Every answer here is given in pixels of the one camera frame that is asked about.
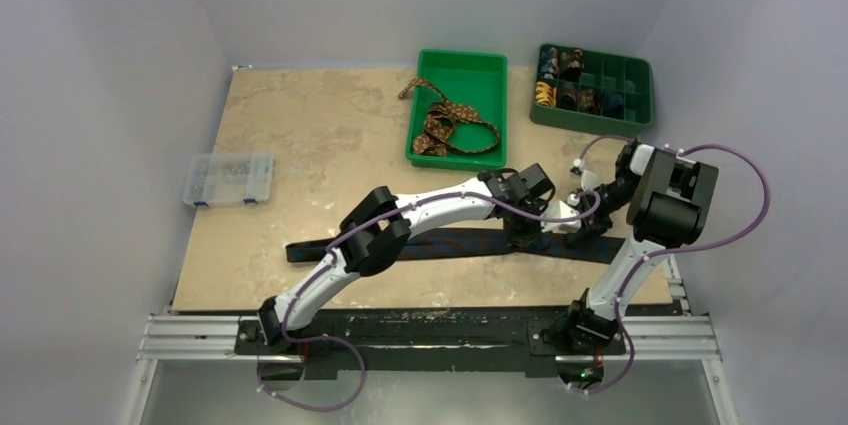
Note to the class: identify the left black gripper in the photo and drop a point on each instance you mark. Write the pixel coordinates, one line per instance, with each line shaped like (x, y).
(524, 239)

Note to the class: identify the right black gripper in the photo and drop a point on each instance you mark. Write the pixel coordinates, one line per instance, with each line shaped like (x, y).
(597, 212)

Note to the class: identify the dark navy striped tie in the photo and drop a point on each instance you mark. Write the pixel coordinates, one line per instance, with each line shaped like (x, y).
(449, 243)

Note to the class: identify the dark green compartment organizer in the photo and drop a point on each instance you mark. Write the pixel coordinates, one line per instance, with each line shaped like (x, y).
(631, 77)

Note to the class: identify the bright green plastic tray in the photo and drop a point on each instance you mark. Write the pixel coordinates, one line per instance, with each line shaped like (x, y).
(476, 79)

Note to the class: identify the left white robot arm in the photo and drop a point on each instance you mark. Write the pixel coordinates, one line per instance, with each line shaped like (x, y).
(373, 235)

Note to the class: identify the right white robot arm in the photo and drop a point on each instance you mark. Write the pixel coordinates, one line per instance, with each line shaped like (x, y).
(667, 199)

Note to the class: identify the orange striped rolled tie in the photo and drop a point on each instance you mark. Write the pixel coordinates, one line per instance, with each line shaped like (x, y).
(545, 94)

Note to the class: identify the navy rolled tie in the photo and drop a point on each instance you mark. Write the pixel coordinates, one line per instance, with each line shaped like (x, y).
(612, 105)

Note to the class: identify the brown patterned tie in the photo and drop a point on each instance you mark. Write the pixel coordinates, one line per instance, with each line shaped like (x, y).
(441, 122)

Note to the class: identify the blue patterned rolled tie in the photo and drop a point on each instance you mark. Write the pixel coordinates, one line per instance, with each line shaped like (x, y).
(548, 64)

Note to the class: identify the clear plastic parts box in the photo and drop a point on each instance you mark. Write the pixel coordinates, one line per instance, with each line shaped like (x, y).
(224, 179)

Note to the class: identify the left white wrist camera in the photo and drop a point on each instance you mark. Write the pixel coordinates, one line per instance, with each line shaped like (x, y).
(560, 217)

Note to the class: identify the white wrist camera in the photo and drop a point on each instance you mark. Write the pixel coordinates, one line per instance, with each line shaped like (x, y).
(560, 217)
(588, 180)

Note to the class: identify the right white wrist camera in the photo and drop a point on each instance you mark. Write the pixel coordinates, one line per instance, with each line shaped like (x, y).
(588, 180)

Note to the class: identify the black mounting base rail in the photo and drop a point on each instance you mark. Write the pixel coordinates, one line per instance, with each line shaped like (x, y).
(531, 340)

